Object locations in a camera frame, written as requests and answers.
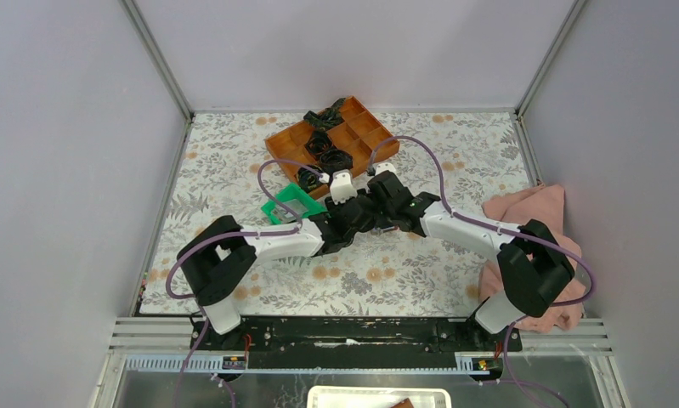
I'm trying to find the green plastic card box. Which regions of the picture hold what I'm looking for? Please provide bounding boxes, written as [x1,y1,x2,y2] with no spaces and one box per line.
[261,184,326,224]

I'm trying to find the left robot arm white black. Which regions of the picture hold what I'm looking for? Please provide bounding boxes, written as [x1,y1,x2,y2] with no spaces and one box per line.
[177,176,385,349]

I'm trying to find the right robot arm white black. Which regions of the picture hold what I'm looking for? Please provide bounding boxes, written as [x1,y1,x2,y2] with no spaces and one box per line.
[367,165,575,350]

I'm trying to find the orange wooden compartment tray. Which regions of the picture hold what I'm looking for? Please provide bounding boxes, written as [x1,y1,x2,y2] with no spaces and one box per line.
[265,96,400,198]

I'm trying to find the black items in tray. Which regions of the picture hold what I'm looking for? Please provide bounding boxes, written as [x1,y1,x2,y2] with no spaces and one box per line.
[303,98,354,175]

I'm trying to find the pink crumpled cloth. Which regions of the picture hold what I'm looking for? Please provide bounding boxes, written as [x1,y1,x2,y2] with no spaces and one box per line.
[478,184,588,332]

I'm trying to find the black coiled cable in tray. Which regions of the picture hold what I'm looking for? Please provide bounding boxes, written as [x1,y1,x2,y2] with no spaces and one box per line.
[296,164,329,193]

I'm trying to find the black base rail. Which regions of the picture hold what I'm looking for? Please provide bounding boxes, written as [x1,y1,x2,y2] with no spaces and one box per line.
[191,316,523,373]

